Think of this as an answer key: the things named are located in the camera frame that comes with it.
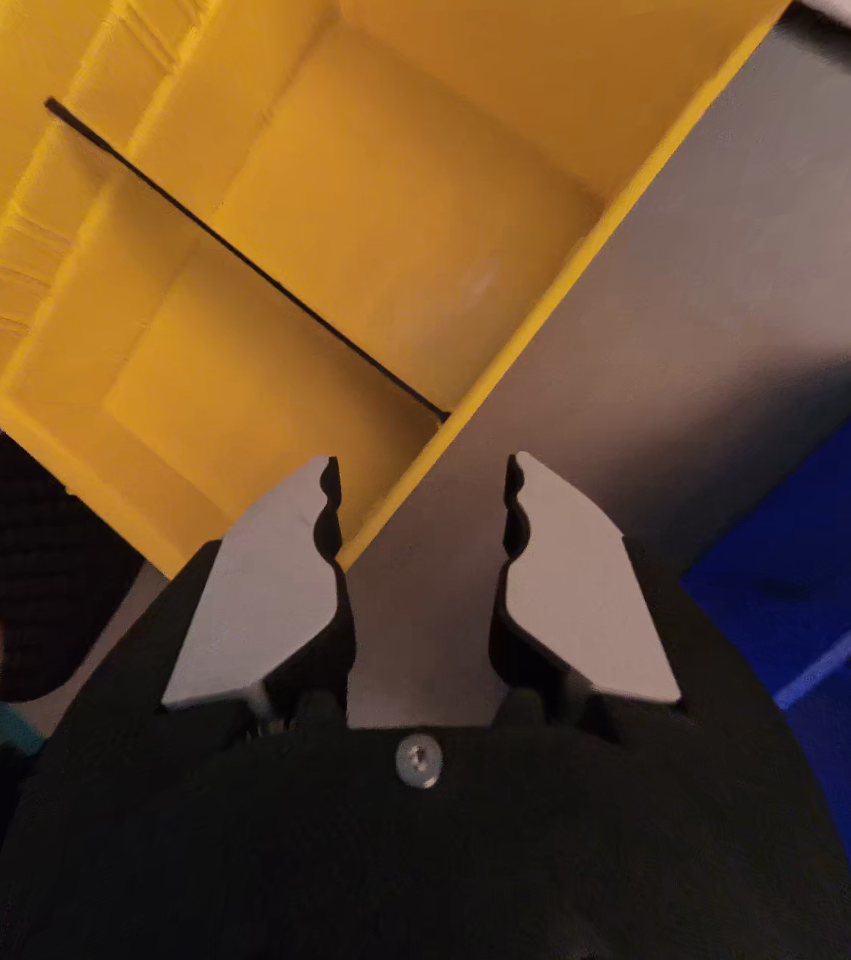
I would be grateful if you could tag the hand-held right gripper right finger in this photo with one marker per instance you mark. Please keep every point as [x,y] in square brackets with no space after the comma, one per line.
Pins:
[583,600]

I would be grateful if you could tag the yellow plastic bin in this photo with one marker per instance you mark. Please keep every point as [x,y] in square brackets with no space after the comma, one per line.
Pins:
[395,187]

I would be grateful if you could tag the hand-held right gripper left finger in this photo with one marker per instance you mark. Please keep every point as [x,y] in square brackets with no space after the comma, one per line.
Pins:
[268,600]

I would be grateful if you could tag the blue plastic bin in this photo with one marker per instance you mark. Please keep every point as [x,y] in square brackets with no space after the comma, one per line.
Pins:
[808,562]

